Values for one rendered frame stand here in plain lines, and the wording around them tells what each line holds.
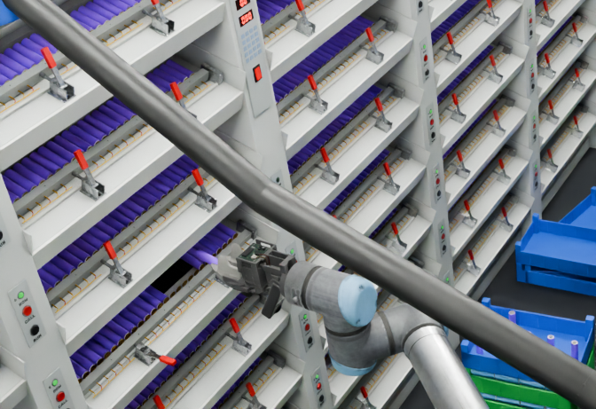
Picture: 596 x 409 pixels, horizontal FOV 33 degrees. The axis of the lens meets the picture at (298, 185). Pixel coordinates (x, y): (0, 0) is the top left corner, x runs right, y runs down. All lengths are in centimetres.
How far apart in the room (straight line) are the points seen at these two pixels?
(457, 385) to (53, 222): 77
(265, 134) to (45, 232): 61
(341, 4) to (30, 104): 93
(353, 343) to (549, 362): 133
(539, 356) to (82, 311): 134
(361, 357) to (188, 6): 76
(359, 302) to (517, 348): 126
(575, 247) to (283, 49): 172
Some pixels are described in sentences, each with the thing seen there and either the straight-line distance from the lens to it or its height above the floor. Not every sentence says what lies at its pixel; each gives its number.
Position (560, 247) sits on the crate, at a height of 8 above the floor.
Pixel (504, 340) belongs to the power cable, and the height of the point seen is 183.
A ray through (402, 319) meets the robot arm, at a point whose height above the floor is 97.
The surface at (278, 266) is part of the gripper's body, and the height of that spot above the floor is 108.
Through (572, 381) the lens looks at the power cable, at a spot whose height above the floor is 181.
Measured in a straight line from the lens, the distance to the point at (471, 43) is 305.
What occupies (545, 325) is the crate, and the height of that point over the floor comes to 42.
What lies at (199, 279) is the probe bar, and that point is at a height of 99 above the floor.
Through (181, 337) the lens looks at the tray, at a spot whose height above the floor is 95.
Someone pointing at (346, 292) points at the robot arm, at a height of 109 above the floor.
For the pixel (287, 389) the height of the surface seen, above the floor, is 55.
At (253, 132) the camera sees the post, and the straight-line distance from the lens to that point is 212.
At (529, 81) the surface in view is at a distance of 347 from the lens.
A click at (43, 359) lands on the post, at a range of 181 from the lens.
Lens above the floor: 226
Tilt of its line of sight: 32 degrees down
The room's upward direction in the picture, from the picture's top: 11 degrees counter-clockwise
